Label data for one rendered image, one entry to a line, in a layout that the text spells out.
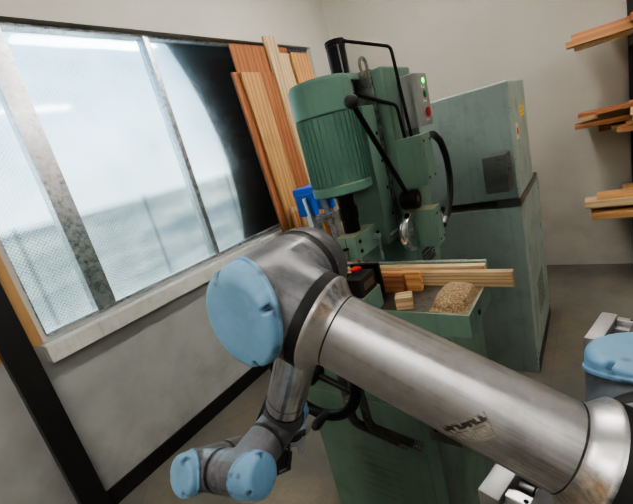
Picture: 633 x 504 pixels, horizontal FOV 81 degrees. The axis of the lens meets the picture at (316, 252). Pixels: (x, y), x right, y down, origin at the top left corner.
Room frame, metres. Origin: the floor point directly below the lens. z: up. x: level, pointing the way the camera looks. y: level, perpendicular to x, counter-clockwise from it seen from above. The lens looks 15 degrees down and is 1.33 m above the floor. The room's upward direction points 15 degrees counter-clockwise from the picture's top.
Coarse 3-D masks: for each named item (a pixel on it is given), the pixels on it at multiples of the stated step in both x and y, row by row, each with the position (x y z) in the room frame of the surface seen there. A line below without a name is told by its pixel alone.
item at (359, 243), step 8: (368, 224) 1.16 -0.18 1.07; (360, 232) 1.08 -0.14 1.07; (368, 232) 1.11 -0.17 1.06; (336, 240) 1.09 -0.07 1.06; (344, 240) 1.07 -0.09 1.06; (352, 240) 1.05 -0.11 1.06; (360, 240) 1.06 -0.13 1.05; (368, 240) 1.10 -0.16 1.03; (376, 240) 1.14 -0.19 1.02; (344, 248) 1.07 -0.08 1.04; (352, 248) 1.06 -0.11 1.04; (360, 248) 1.06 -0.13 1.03; (368, 248) 1.09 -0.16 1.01; (352, 256) 1.06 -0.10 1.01; (360, 256) 1.05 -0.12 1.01
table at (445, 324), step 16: (432, 288) 0.94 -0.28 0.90; (384, 304) 0.92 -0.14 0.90; (416, 304) 0.87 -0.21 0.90; (432, 304) 0.85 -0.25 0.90; (480, 304) 0.83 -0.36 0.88; (416, 320) 0.83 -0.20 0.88; (432, 320) 0.81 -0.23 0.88; (448, 320) 0.78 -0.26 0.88; (464, 320) 0.76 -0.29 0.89; (480, 320) 0.81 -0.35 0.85; (464, 336) 0.76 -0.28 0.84
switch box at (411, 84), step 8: (400, 80) 1.24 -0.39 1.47; (408, 80) 1.22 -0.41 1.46; (416, 80) 1.21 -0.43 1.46; (424, 80) 1.26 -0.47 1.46; (408, 88) 1.23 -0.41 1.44; (416, 88) 1.21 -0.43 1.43; (424, 88) 1.26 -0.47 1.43; (408, 96) 1.23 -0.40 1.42; (416, 96) 1.21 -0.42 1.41; (408, 104) 1.23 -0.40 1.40; (416, 104) 1.21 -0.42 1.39; (424, 104) 1.24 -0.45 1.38; (408, 112) 1.23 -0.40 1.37; (416, 112) 1.22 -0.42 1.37; (424, 112) 1.23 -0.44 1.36; (416, 120) 1.22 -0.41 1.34; (424, 120) 1.22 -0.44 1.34; (432, 120) 1.28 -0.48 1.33
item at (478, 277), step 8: (424, 272) 0.97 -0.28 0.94; (432, 272) 0.96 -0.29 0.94; (440, 272) 0.94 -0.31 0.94; (448, 272) 0.93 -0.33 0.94; (456, 272) 0.91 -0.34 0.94; (464, 272) 0.90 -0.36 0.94; (472, 272) 0.89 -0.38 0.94; (480, 272) 0.88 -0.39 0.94; (488, 272) 0.86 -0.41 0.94; (496, 272) 0.85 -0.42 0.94; (504, 272) 0.84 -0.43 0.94; (512, 272) 0.83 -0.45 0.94; (424, 280) 0.97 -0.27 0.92; (432, 280) 0.96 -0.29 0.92; (440, 280) 0.94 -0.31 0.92; (448, 280) 0.93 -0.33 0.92; (456, 280) 0.92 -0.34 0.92; (464, 280) 0.90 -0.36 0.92; (472, 280) 0.89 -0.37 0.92; (480, 280) 0.88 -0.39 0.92; (488, 280) 0.87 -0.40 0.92; (496, 280) 0.85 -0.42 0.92; (504, 280) 0.84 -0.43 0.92; (512, 280) 0.83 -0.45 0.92
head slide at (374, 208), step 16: (368, 112) 1.16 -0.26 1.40; (368, 144) 1.13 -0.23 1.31; (368, 160) 1.14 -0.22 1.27; (384, 176) 1.17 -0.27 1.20; (368, 192) 1.15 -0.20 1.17; (384, 192) 1.16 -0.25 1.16; (368, 208) 1.16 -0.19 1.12; (384, 208) 1.14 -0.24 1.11; (384, 224) 1.13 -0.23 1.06; (384, 240) 1.14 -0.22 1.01
